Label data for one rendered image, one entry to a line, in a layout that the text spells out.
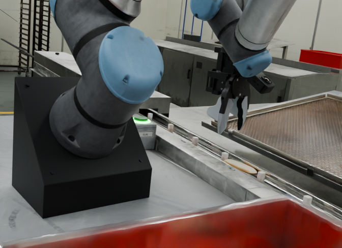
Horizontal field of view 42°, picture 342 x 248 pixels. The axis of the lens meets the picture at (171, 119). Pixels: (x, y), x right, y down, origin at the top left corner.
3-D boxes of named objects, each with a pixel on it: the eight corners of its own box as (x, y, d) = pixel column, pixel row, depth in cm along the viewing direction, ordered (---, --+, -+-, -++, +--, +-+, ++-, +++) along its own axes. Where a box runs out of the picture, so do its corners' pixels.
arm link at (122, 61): (91, 131, 75) (125, 86, 66) (61, 68, 79) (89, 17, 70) (145, 120, 83) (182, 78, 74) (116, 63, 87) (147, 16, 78)
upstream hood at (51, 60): (33, 63, 249) (33, 48, 247) (64, 64, 258) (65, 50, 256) (122, 119, 145) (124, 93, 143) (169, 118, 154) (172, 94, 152)
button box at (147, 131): (119, 154, 128) (122, 117, 126) (143, 152, 132) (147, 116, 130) (131, 163, 122) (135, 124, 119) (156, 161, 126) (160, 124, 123)
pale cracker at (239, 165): (220, 162, 111) (220, 157, 111) (230, 160, 113) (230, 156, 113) (250, 175, 103) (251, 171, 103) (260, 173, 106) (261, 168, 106)
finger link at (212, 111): (204, 129, 111) (216, 95, 112) (224, 135, 107) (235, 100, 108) (198, 127, 109) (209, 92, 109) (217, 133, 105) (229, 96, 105)
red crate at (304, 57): (297, 61, 467) (300, 49, 464) (319, 62, 487) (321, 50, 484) (338, 68, 427) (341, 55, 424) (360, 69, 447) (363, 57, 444)
